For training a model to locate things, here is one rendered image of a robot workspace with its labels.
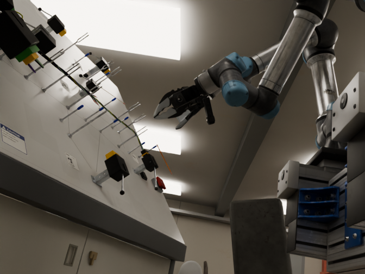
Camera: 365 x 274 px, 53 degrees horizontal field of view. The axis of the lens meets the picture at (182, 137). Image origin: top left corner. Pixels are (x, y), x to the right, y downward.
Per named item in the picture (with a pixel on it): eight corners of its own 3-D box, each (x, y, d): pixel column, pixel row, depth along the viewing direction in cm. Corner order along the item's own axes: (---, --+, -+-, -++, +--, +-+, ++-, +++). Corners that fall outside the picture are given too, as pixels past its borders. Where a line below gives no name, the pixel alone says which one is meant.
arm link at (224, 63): (238, 60, 115) (232, 45, 121) (209, 79, 119) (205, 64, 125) (250, 75, 120) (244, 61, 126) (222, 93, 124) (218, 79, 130)
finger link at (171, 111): (163, 123, 137) (183, 110, 134) (157, 125, 132) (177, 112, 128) (158, 116, 137) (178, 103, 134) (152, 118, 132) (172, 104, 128)
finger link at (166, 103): (158, 116, 137) (178, 103, 134) (152, 118, 132) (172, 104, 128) (155, 109, 137) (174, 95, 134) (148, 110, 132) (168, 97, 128)
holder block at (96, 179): (99, 204, 104) (127, 186, 103) (89, 170, 111) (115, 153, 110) (108, 209, 108) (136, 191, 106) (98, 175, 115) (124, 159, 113)
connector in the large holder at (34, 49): (22, 54, 92) (36, 44, 91) (30, 63, 93) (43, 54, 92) (14, 57, 86) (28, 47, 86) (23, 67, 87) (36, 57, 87)
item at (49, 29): (26, 14, 143) (45, 1, 142) (47, 38, 149) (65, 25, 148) (25, 18, 139) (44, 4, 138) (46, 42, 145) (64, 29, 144)
